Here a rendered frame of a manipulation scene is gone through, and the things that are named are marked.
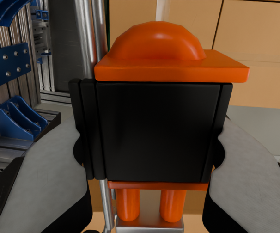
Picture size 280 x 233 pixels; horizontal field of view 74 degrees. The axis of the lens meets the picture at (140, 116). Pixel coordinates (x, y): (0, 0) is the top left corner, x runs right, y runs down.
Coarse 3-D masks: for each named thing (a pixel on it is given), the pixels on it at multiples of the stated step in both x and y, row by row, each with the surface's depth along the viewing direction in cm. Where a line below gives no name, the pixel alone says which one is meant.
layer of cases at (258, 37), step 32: (128, 0) 66; (160, 0) 65; (192, 0) 65; (224, 0) 65; (256, 0) 66; (192, 32) 70; (224, 32) 69; (256, 32) 69; (256, 64) 74; (256, 96) 81
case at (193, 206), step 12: (96, 180) 46; (96, 192) 43; (192, 192) 43; (204, 192) 43; (96, 204) 40; (192, 204) 40; (96, 216) 39; (192, 216) 38; (96, 228) 41; (192, 228) 40; (204, 228) 40
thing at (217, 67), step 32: (96, 64) 9; (128, 64) 9; (160, 64) 9; (192, 64) 9; (224, 64) 9; (128, 96) 9; (160, 96) 9; (192, 96) 9; (224, 96) 9; (128, 128) 10; (160, 128) 10; (192, 128) 10; (128, 160) 11; (160, 160) 11; (192, 160) 11
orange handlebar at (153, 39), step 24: (144, 24) 10; (168, 24) 10; (120, 48) 10; (144, 48) 10; (168, 48) 10; (192, 48) 10; (120, 192) 15; (168, 192) 15; (120, 216) 17; (168, 216) 16
